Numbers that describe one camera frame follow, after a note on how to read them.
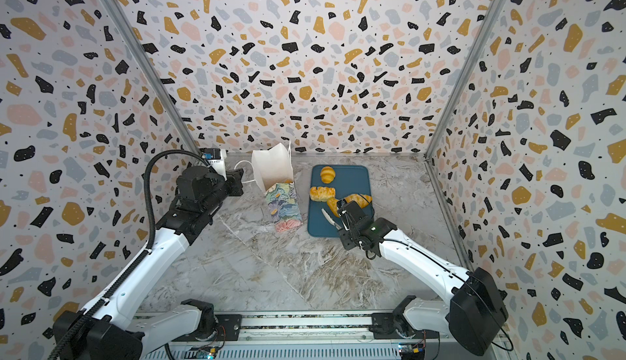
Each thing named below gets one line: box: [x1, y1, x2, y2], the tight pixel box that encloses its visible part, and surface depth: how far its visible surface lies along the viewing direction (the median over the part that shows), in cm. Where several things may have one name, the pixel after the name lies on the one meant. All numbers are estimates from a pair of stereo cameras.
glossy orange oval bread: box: [326, 197, 340, 218], surface depth 99 cm
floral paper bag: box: [251, 140, 304, 233], surface depth 90 cm
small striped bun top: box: [320, 166, 336, 185], surface depth 112 cm
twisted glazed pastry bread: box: [309, 186, 336, 202], surface depth 105 cm
